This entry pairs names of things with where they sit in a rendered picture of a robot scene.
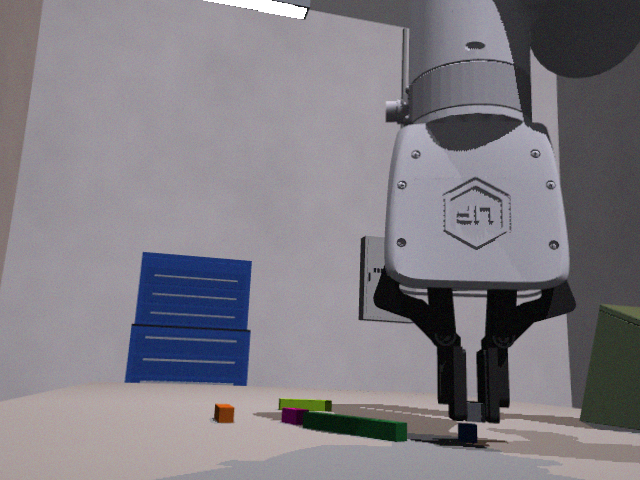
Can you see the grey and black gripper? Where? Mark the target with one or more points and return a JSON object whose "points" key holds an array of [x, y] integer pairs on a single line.
{"points": [[475, 210]]}

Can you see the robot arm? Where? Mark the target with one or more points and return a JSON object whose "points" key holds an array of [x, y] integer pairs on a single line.
{"points": [[477, 52]]}

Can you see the lime green rod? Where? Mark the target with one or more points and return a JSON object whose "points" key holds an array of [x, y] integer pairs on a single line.
{"points": [[311, 405]]}

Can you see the orange block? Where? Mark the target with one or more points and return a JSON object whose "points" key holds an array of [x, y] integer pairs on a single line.
{"points": [[224, 413]]}

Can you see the magenta block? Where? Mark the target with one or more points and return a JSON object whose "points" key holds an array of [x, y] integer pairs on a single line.
{"points": [[293, 415]]}

